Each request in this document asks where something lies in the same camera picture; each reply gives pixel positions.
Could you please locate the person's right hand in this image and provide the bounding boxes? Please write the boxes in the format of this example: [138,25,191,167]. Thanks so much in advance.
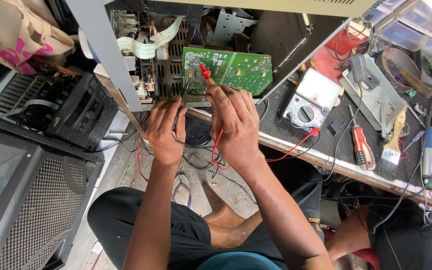
[205,78,265,175]

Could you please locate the person's left hand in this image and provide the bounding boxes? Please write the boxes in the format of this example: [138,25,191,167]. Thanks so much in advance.
[145,95,189,167]

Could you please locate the black multimeter test lead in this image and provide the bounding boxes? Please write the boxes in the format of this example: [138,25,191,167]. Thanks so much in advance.
[170,85,217,151]

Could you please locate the red multimeter test lead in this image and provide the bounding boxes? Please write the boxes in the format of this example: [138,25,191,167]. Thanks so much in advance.
[199,63,320,172]

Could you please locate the grey sandal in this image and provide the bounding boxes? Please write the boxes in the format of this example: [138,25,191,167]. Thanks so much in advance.
[171,173,194,210]

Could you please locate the white analog multimeter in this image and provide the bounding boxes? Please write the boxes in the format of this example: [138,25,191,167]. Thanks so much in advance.
[282,67,343,133]

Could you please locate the black stereo deck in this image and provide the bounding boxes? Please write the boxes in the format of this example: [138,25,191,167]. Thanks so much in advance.
[0,67,119,153]

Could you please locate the person's leg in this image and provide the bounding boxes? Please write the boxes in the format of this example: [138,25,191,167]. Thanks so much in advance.
[201,182,263,250]

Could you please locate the person's black shorts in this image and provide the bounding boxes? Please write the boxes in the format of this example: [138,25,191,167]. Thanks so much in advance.
[87,145,432,270]

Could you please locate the grey open device chassis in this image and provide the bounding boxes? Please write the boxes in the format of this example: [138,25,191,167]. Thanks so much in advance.
[65,0,379,114]

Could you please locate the person's teal shirt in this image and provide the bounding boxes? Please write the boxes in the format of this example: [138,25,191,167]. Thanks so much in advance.
[196,251,283,270]

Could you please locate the black power adapter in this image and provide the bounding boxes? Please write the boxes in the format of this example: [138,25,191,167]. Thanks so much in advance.
[349,54,380,90]

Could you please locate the red box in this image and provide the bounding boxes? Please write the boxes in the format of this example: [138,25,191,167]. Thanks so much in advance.
[324,22,371,58]

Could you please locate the white metal tray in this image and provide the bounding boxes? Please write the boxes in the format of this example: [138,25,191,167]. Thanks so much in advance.
[338,53,409,133]

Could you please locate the wooden paint brush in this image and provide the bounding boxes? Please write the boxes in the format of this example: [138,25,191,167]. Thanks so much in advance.
[376,109,407,180]

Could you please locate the black speaker with grille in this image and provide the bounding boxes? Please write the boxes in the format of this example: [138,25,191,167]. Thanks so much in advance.
[0,110,106,270]

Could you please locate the round metal bowl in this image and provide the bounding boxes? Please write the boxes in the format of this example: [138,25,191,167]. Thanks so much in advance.
[375,47,423,94]

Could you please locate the beige tote bag pink print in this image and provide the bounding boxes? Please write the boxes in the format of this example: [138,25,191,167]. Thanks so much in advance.
[0,0,75,76]

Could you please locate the blue soldering iron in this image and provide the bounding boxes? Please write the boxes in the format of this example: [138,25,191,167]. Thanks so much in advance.
[421,126,432,185]

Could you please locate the clear plastic drawer cabinet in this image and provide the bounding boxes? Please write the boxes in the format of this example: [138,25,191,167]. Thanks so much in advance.
[365,0,432,57]

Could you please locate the red wire bundle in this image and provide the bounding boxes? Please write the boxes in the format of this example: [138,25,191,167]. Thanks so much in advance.
[130,112,156,185]

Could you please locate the pale green ribbon cable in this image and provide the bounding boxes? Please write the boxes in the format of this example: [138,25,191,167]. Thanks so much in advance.
[116,15,185,60]

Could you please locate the red-handled screwdriver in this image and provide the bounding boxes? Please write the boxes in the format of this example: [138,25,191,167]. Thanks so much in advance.
[347,104,376,172]

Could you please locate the small clear-handled screwdriver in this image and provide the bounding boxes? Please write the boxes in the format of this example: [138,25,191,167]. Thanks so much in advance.
[403,130,426,153]

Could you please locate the wooden-handled tool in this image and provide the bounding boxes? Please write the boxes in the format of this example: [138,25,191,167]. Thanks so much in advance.
[399,68,432,99]

